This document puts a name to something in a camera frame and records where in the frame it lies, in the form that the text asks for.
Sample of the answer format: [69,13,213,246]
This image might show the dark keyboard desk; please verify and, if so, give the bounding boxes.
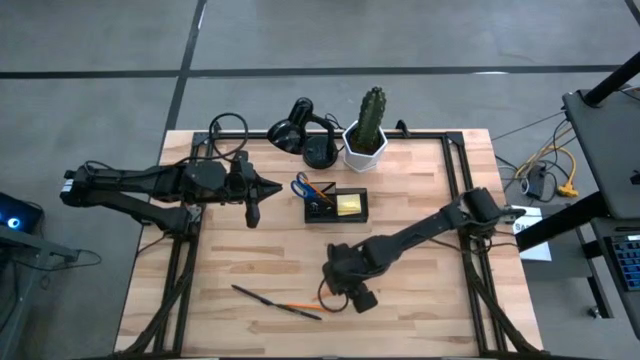
[589,217,640,341]

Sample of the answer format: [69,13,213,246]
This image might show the black round pole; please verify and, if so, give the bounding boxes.
[582,49,640,109]

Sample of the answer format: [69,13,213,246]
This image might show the black table leg beam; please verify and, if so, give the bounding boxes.
[514,192,611,254]

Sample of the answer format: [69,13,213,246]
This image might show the blue-handled scissors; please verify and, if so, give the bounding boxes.
[289,171,321,201]

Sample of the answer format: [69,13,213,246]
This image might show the yellow cable bundle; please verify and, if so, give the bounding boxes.
[514,144,581,199]

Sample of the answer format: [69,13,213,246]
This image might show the black pen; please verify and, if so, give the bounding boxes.
[230,284,275,305]
[271,301,323,322]

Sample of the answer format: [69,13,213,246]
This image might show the black power adapter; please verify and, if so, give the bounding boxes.
[519,164,550,201]

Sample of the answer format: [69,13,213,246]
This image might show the green cactus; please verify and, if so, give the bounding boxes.
[354,86,388,154]

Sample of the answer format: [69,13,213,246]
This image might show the black aluminium table frame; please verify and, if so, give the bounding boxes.
[112,119,546,359]

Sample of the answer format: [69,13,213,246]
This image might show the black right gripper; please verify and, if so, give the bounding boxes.
[322,243,380,315]

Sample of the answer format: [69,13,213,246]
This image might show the black side stand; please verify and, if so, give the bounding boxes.
[0,224,101,360]

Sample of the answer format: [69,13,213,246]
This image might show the white paper sheet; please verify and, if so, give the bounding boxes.
[509,204,554,263]

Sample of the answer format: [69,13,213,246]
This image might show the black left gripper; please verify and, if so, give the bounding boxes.
[227,149,284,230]

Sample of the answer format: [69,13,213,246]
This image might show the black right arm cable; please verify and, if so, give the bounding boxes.
[317,277,350,315]

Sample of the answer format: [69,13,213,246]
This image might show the blue-lit computer case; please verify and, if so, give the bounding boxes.
[0,192,44,235]

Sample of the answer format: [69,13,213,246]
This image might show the black mesh desk organizer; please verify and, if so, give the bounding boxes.
[303,180,370,225]

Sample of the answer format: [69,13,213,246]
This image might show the grey side table top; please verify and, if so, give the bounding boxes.
[562,87,640,221]

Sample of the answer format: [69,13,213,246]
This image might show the black desk lamp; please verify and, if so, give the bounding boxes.
[266,97,346,170]

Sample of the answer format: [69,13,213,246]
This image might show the white hexagonal plant pot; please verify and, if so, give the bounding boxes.
[341,119,389,174]

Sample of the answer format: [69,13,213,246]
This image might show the yellow sticky notes pad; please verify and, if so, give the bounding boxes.
[337,193,363,217]

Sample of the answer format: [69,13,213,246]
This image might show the backlit keyboard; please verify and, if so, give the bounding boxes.
[602,233,640,294]

